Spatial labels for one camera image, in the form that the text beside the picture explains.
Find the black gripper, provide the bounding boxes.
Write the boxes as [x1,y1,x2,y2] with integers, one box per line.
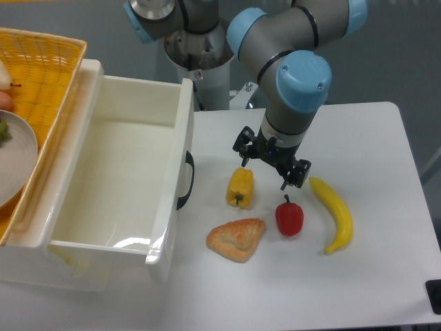
[232,126,311,190]

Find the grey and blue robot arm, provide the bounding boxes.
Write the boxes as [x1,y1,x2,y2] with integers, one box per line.
[123,1,368,187]

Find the yellow toy pepper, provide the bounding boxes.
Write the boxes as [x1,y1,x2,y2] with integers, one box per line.
[225,168,254,208]

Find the red toy pepper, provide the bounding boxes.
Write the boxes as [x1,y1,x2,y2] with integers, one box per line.
[275,194,304,237]

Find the yellow toy banana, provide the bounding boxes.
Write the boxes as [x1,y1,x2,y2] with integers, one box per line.
[309,177,353,254]

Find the triangular toy pastry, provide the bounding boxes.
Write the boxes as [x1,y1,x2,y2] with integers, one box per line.
[206,218,266,263]

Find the white open drawer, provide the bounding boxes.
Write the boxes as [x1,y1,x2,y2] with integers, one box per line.
[1,59,194,291]

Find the black device at table corner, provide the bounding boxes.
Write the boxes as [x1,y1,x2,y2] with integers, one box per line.
[425,279,441,315]

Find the yellow woven basket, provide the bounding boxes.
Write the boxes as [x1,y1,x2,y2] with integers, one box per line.
[1,28,87,245]

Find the grey round plate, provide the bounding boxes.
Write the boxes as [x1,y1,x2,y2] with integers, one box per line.
[1,110,38,207]

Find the green toy grapes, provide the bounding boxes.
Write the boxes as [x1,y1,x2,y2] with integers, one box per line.
[0,119,12,144]

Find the orange toy fruit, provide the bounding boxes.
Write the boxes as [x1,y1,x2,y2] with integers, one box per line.
[0,91,14,111]

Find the white toy pear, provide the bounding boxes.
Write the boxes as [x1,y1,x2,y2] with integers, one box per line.
[0,61,21,92]

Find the black drawer handle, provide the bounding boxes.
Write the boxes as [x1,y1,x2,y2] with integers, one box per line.
[176,150,195,210]

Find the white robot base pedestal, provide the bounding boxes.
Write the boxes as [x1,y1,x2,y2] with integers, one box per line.
[163,23,236,112]

